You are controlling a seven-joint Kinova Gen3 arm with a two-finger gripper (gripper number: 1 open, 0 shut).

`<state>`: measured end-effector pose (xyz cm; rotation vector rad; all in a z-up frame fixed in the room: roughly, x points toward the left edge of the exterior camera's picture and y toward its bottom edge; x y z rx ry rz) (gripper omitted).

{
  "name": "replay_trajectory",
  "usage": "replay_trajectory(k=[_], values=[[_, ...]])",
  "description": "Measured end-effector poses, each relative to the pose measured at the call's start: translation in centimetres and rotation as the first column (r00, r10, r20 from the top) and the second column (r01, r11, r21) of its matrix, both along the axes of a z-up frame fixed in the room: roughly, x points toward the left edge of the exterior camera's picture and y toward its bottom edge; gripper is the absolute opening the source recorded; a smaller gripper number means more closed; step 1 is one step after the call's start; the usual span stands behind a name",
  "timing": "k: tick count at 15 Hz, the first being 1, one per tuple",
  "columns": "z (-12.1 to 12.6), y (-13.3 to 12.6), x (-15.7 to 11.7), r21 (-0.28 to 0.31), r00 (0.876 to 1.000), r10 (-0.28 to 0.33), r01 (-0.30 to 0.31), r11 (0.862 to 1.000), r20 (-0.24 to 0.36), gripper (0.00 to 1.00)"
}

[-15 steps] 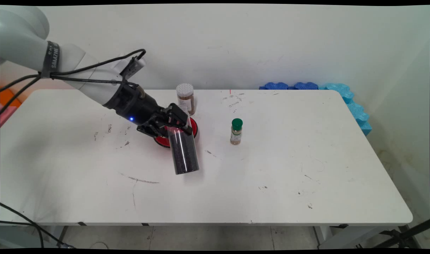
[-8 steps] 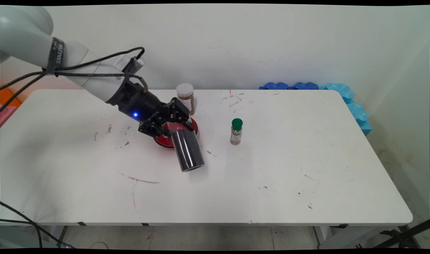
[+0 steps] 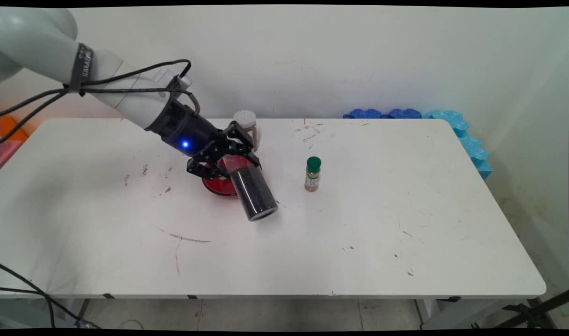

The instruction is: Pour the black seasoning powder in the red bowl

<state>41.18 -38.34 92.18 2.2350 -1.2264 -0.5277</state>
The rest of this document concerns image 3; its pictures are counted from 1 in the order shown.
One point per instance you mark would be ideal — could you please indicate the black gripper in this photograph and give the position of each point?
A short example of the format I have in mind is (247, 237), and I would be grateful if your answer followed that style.
(191, 133)

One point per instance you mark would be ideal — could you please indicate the clear jar with black seeds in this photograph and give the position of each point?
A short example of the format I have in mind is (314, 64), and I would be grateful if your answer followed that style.
(256, 196)

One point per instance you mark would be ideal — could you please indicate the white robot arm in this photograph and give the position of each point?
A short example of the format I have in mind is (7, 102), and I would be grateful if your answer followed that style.
(41, 37)

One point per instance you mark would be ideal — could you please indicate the red bowl black rim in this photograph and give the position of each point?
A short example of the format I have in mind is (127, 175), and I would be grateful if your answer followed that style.
(219, 186)

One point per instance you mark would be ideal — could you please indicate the brown spice jar white lid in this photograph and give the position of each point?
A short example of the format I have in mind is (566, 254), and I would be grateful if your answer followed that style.
(247, 119)

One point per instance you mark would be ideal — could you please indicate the small spice bottle green cap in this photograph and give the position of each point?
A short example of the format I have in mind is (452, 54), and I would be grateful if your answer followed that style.
(312, 177)

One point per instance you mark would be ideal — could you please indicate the dark blue foam piece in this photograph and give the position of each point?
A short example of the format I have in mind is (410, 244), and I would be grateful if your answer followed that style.
(364, 114)

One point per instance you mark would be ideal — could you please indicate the blue cloth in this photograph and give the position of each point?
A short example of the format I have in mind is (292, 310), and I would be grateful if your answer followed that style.
(404, 114)

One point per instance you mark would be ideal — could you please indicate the orange box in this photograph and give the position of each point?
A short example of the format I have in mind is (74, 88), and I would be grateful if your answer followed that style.
(11, 130)

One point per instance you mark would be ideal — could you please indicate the pink box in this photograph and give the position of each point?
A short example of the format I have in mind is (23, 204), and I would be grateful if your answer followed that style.
(8, 151)

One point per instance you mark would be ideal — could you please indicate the grey table leg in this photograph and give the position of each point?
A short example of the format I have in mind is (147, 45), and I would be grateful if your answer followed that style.
(74, 310)

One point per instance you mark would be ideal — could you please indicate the light blue foam mat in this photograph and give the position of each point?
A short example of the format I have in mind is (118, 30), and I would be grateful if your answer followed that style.
(471, 144)

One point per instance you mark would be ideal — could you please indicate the black tripod stand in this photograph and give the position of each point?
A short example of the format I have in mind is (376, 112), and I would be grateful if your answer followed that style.
(531, 308)

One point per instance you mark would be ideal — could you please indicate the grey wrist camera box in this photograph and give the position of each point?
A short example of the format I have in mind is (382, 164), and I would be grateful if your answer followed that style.
(181, 84)

